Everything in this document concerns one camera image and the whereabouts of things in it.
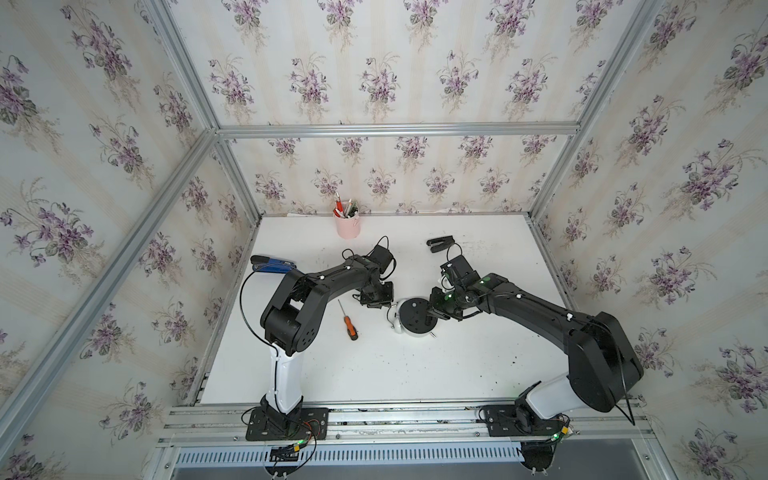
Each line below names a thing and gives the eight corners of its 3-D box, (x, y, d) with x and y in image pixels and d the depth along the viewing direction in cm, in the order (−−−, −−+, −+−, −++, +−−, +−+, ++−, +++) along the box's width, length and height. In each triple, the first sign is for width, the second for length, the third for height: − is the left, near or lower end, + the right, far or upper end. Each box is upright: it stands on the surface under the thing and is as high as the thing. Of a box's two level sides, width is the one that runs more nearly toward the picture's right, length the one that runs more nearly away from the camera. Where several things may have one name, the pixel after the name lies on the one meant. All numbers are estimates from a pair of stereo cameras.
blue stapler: (250, 272, 104) (247, 266, 101) (254, 261, 107) (251, 255, 105) (294, 272, 104) (292, 266, 102) (297, 261, 107) (295, 255, 105)
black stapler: (432, 253, 110) (432, 249, 109) (426, 243, 113) (426, 240, 112) (455, 245, 113) (456, 242, 111) (449, 236, 116) (450, 233, 114)
